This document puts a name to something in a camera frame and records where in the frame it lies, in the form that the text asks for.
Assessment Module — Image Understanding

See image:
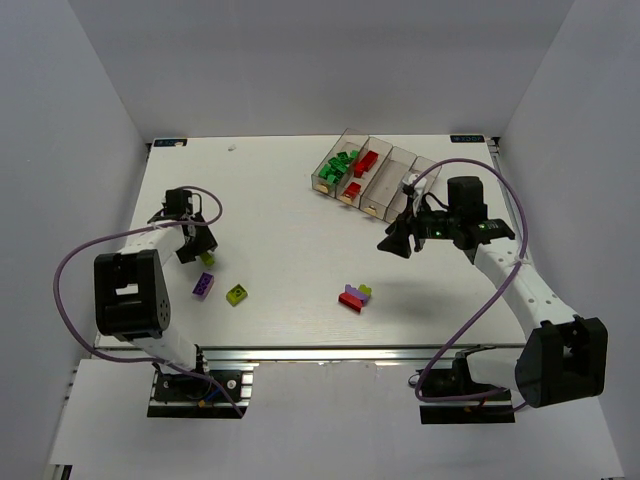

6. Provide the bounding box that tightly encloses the small lime piece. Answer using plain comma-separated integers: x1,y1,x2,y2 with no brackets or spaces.
200,253,215,266

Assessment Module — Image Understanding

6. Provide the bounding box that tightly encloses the lime small brick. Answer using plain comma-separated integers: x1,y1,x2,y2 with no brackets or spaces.
358,284,372,297

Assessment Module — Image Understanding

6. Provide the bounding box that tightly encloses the lime yellow brick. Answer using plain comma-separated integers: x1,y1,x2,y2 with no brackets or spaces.
225,284,248,307

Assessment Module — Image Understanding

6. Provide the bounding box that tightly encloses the red brick with green top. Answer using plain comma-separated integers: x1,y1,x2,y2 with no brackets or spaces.
343,182,361,200

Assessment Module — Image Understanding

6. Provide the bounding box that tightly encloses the lilac purple brick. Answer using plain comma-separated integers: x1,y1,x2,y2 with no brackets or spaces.
344,284,371,305

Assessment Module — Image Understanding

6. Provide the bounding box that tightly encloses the green long brick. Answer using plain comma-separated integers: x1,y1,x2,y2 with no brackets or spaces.
329,153,351,172

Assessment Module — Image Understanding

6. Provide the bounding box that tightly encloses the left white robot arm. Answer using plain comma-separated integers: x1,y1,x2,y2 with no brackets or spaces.
94,186,218,374

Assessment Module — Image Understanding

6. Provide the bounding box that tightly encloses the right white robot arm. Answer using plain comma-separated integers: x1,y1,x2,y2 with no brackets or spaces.
378,174,608,408

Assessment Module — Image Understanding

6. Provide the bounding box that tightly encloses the clear four-bin organizer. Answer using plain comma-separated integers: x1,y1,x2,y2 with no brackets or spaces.
311,128,441,224

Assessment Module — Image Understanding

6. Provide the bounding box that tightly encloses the left corner logo sticker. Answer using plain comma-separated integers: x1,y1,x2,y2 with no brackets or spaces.
152,138,188,148

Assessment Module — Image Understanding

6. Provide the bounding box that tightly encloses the corner logo sticker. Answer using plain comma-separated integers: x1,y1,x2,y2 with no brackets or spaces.
152,138,188,148
449,134,486,144

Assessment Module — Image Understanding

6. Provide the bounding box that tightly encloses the right corner logo sticker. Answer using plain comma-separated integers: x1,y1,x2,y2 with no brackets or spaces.
449,134,486,144

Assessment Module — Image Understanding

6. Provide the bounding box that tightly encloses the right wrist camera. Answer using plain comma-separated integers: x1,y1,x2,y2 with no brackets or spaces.
401,172,429,199

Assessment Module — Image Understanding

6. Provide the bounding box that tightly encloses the aluminium front rail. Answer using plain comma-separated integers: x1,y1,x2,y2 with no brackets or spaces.
92,344,531,364

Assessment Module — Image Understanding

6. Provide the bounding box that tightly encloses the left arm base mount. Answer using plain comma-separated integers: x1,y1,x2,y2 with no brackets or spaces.
147,353,253,419

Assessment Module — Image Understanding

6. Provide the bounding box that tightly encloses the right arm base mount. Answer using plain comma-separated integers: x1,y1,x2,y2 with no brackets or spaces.
408,348,515,426

